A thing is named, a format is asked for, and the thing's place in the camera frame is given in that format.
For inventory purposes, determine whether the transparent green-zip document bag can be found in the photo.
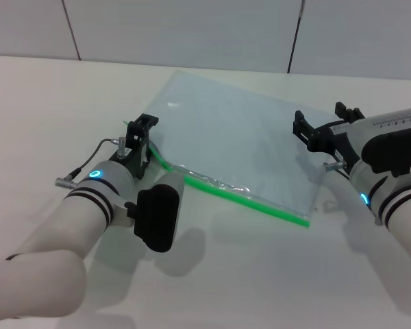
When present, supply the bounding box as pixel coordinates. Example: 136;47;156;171
121;70;336;229

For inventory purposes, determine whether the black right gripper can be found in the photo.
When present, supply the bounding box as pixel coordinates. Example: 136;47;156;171
292;101;366;169

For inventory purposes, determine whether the grey left gripper cable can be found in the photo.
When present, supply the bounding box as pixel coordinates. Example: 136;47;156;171
55;136;128;189

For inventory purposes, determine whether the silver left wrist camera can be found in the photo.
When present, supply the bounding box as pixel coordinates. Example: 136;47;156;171
133;173;186;254

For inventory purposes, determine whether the metal right gripper cable plug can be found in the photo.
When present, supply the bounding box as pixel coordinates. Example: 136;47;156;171
323;160;347;172

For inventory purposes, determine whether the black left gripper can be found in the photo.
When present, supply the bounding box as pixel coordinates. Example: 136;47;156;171
109;113;159;180

